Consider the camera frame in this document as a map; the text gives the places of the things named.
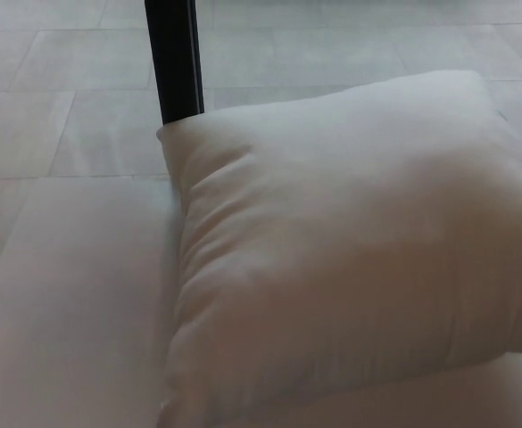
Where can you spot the white square pillow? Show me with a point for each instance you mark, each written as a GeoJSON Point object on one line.
{"type": "Point", "coordinates": [341, 249]}

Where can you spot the black metal post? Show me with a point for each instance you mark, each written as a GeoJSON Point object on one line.
{"type": "Point", "coordinates": [176, 58]}

